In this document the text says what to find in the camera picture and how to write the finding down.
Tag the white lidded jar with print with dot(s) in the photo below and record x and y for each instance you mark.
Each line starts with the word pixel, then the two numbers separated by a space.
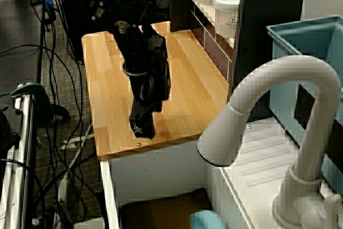
pixel 226 14

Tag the white curved faucet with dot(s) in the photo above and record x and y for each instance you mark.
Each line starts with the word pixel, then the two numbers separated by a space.
pixel 316 84

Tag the light blue bowl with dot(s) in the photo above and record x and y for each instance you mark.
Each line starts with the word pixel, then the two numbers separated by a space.
pixel 209 221

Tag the black shelf unit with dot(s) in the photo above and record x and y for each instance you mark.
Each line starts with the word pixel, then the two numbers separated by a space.
pixel 268 25

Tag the teal plastic bin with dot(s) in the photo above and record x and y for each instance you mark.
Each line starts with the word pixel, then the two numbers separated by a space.
pixel 284 44

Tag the silver metal pole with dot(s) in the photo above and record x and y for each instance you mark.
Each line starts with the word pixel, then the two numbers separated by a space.
pixel 24 146

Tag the black box device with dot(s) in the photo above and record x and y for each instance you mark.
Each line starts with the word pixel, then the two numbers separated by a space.
pixel 6 135

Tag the green clamp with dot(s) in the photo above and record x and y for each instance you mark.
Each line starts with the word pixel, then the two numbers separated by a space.
pixel 40 97

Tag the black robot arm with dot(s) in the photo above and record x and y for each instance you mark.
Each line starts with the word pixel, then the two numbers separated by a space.
pixel 128 38

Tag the wooden countertop board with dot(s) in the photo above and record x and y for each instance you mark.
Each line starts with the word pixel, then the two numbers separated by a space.
pixel 193 84

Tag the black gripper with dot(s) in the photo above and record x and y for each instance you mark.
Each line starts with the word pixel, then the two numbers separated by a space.
pixel 146 97

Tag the white sink unit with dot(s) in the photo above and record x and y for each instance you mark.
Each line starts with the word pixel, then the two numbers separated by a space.
pixel 160 170

